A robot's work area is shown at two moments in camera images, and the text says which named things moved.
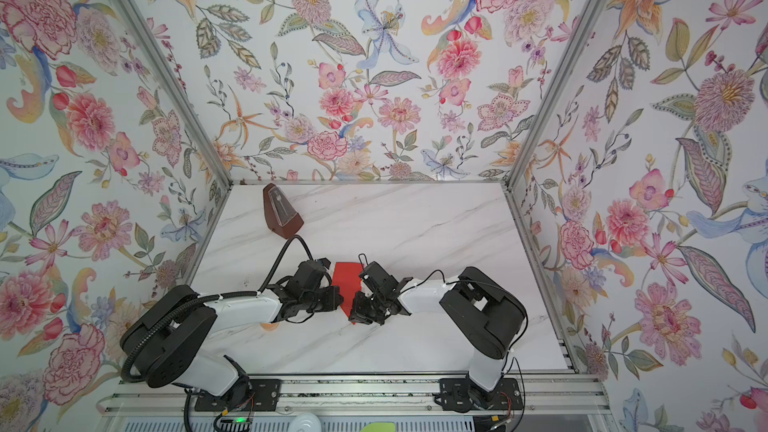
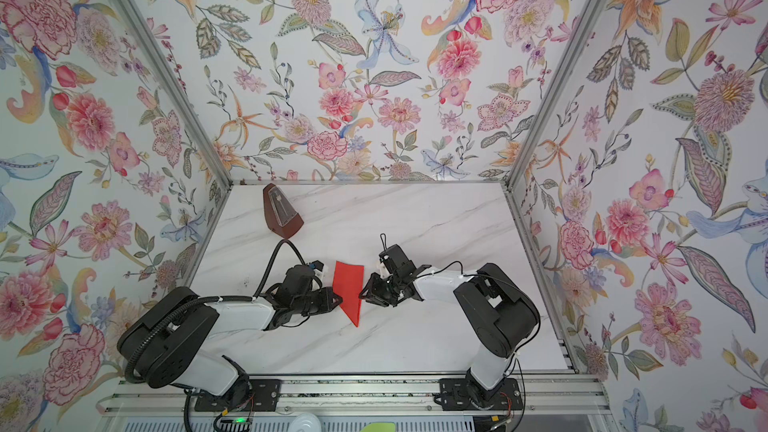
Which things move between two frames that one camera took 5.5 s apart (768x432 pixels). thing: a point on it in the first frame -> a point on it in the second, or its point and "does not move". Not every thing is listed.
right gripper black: x=358 y=314 -> x=373 y=293
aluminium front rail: x=547 y=396 does not move
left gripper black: x=333 y=294 does not move
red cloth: x=347 y=277 does not move
